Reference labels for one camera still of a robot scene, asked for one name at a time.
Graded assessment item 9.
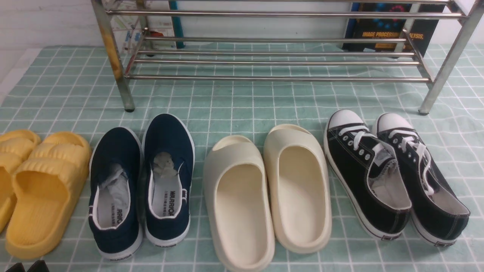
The black right canvas sneaker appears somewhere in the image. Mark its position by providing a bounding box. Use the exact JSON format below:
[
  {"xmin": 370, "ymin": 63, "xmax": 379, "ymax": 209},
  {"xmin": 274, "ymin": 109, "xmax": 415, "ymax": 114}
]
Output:
[{"xmin": 372, "ymin": 113, "xmax": 470, "ymax": 247}]

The white patterned box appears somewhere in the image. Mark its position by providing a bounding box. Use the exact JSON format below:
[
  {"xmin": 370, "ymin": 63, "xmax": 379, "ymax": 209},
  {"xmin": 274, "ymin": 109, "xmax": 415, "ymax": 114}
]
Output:
[{"xmin": 111, "ymin": 0, "xmax": 177, "ymax": 54}]

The dark image processing book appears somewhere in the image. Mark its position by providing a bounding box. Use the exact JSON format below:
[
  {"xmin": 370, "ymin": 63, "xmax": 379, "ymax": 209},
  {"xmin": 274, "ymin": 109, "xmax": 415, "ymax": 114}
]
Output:
[{"xmin": 342, "ymin": 2, "xmax": 444, "ymax": 55}]

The black left canvas sneaker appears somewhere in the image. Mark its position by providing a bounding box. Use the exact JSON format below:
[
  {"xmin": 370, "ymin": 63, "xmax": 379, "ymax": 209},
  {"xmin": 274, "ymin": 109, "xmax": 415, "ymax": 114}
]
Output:
[{"xmin": 323, "ymin": 110, "xmax": 412, "ymax": 241}]

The teal vertical pole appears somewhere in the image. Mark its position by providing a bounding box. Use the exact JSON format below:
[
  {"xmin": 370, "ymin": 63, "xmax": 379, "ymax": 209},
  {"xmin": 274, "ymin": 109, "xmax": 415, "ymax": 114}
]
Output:
[{"xmin": 168, "ymin": 1, "xmax": 185, "ymax": 49}]

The cream slide slipper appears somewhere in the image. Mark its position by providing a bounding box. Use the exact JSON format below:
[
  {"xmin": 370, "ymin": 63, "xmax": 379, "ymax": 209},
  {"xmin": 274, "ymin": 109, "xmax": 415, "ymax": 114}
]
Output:
[
  {"xmin": 263, "ymin": 124, "xmax": 332, "ymax": 254},
  {"xmin": 203, "ymin": 135, "xmax": 275, "ymax": 272}
]

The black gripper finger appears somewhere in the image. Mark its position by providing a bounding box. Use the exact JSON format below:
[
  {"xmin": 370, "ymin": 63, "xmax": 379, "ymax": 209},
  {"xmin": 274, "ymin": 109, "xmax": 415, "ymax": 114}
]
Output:
[{"xmin": 27, "ymin": 260, "xmax": 50, "ymax": 272}]

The green checked floor cloth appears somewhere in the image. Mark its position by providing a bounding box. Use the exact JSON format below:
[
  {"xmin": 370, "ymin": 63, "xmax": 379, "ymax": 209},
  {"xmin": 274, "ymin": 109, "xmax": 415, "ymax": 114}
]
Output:
[{"xmin": 1, "ymin": 44, "xmax": 483, "ymax": 272}]

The cream right slide slipper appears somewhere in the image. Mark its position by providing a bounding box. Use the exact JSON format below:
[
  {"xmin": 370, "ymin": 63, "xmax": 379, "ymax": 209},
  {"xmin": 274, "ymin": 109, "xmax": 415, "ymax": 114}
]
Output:
[{"xmin": 263, "ymin": 124, "xmax": 332, "ymax": 254}]

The yellow ribbed slipper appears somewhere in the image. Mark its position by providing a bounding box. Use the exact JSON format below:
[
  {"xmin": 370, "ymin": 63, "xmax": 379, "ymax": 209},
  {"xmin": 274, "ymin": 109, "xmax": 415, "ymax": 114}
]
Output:
[{"xmin": 5, "ymin": 131, "xmax": 92, "ymax": 259}]

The stainless steel shoe rack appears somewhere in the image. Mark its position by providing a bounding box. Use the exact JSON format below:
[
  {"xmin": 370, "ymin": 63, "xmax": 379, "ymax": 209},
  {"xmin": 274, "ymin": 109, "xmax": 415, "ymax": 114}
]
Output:
[{"xmin": 91, "ymin": 0, "xmax": 483, "ymax": 116}]

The black canvas sneaker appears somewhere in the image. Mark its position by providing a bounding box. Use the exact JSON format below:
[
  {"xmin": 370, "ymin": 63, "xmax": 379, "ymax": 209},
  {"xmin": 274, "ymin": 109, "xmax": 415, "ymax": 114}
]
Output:
[
  {"xmin": 323, "ymin": 110, "xmax": 412, "ymax": 241},
  {"xmin": 372, "ymin": 113, "xmax": 470, "ymax": 247}
]

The navy slip-on shoe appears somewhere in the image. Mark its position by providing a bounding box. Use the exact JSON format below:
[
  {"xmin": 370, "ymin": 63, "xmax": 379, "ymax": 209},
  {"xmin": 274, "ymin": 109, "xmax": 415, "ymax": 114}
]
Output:
[
  {"xmin": 142, "ymin": 113, "xmax": 195, "ymax": 247},
  {"xmin": 88, "ymin": 127, "xmax": 143, "ymax": 261}
]

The cream left slide slipper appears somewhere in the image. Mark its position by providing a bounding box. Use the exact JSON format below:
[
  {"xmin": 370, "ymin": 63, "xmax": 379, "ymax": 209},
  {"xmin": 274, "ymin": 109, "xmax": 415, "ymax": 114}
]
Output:
[{"xmin": 203, "ymin": 135, "xmax": 275, "ymax": 272}]

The yellow slipper far left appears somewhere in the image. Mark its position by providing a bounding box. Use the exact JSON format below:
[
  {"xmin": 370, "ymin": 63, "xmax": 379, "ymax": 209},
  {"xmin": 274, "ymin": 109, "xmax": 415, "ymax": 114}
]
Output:
[{"xmin": 0, "ymin": 130, "xmax": 41, "ymax": 232}]

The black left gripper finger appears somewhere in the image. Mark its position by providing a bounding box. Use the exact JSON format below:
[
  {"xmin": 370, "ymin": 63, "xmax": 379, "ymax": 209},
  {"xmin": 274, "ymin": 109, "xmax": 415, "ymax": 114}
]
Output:
[{"xmin": 5, "ymin": 263, "xmax": 26, "ymax": 272}]

